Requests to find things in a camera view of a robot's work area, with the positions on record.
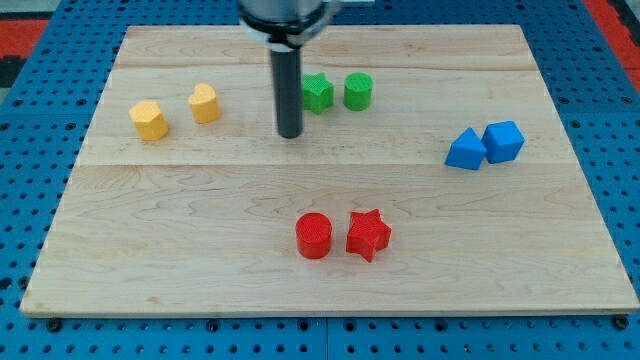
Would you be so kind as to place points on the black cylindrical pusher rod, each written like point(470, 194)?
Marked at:
point(286, 72)

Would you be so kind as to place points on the yellow heart block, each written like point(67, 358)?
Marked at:
point(204, 104)

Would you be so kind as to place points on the yellow pentagon block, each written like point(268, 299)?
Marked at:
point(148, 120)

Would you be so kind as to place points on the green star block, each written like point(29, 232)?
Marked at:
point(318, 92)

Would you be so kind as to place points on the green cylinder block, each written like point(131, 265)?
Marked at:
point(357, 93)

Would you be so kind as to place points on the red cylinder block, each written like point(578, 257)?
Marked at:
point(313, 235)

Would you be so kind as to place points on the wooden board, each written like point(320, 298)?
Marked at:
point(201, 223)

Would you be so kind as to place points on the red star block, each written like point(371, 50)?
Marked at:
point(368, 234)

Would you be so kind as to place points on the blue triangle block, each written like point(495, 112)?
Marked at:
point(467, 151)

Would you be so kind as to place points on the blue cube block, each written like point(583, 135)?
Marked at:
point(503, 141)

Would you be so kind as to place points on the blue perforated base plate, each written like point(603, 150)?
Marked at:
point(49, 107)

